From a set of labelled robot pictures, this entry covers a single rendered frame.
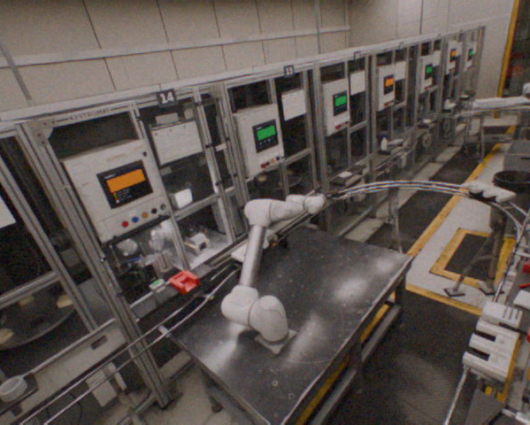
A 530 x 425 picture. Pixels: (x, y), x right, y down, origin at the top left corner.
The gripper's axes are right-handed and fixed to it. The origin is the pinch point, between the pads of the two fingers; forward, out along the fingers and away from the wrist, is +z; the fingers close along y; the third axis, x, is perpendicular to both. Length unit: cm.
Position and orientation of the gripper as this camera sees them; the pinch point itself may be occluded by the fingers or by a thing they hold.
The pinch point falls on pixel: (328, 188)
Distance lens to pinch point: 263.8
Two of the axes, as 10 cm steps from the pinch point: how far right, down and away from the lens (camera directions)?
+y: 8.8, 1.6, -4.5
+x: -0.9, -8.7, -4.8
